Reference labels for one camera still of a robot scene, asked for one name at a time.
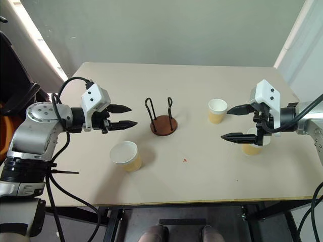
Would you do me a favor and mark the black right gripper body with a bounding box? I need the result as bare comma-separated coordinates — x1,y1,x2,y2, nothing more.
252,102,275,147

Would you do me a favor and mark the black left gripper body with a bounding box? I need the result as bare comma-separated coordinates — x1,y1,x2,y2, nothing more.
91,105,112,135

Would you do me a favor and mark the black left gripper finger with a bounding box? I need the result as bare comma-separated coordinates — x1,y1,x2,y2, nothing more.
108,104,133,114
107,120,138,132

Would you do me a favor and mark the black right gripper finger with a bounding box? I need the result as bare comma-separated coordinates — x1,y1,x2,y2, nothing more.
226,103,255,116
220,133,259,145

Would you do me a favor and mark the tan paper cup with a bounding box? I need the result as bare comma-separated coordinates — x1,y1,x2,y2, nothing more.
241,127,272,157
207,98,229,125
110,141,143,173

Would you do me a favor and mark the orange object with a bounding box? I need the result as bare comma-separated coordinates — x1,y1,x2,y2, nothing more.
0,100,16,158

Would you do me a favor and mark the dark rounded shape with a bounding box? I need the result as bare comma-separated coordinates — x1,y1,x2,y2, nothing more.
200,225,224,242
138,224,170,242

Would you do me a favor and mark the black chair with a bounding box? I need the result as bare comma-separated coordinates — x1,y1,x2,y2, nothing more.
0,16,41,117

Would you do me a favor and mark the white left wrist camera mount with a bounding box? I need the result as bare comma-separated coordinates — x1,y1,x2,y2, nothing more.
80,82,112,132

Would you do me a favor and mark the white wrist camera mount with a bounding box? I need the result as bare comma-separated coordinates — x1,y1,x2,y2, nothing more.
249,79,281,138
80,82,112,132

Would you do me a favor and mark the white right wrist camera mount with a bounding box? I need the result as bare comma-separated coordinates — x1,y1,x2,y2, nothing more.
249,79,281,138

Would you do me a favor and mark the brown cup holder stand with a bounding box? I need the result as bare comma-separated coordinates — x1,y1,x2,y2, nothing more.
144,96,179,137

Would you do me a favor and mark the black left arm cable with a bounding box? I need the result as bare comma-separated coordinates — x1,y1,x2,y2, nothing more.
45,77,106,242

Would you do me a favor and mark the black cable tie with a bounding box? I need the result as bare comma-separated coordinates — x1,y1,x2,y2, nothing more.
49,169,80,176

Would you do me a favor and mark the black hanging cable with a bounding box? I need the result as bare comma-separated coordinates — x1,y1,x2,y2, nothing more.
297,181,323,242

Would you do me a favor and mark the black table frame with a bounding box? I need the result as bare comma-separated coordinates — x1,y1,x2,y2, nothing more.
45,198,315,242

